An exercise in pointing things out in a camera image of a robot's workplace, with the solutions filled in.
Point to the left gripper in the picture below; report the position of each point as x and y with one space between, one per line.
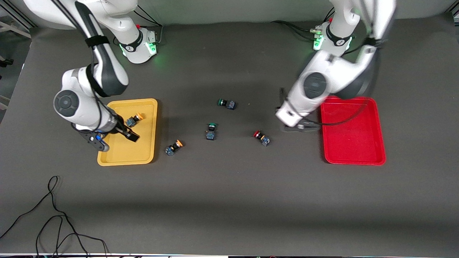
282 94

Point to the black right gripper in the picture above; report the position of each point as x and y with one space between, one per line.
119 129

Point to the yellow push button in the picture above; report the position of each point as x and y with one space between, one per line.
133 120
173 148

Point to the red push button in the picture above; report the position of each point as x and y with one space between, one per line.
261 138

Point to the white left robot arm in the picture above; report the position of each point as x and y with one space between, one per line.
322 80

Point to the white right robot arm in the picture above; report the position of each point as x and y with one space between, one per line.
107 73

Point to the yellow plastic tray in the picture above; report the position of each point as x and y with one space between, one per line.
143 150

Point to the green push button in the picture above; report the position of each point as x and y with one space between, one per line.
211 132
227 104

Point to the red plastic tray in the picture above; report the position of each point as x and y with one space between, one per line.
353 143

